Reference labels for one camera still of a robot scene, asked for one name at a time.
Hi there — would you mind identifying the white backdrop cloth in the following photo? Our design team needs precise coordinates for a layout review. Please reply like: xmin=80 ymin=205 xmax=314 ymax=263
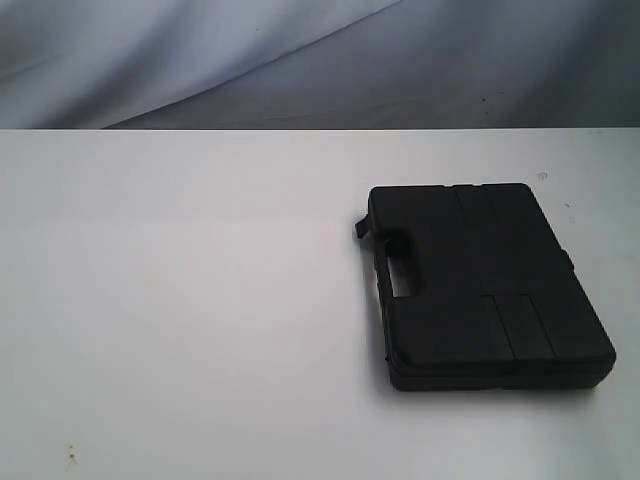
xmin=1 ymin=1 xmax=639 ymax=129

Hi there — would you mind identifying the black plastic carrying case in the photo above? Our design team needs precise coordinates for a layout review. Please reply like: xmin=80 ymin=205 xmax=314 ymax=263
xmin=355 ymin=183 xmax=616 ymax=392

